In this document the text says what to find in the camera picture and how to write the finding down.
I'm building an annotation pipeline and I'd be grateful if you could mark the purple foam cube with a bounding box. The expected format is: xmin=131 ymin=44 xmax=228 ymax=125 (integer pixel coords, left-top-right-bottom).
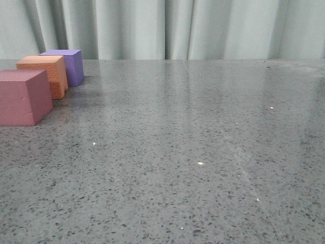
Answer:
xmin=40 ymin=49 xmax=84 ymax=87

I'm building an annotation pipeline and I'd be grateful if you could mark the orange foam cube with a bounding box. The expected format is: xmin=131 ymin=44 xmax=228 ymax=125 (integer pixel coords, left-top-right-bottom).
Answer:
xmin=16 ymin=55 xmax=69 ymax=99

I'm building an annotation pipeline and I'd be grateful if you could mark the red foam cube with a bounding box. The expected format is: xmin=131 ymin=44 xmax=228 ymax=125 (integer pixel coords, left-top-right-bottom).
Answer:
xmin=1 ymin=69 xmax=53 ymax=126

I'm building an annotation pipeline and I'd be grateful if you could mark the pale green curtain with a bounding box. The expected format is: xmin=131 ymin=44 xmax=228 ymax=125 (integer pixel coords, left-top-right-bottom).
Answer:
xmin=1 ymin=1 xmax=324 ymax=59

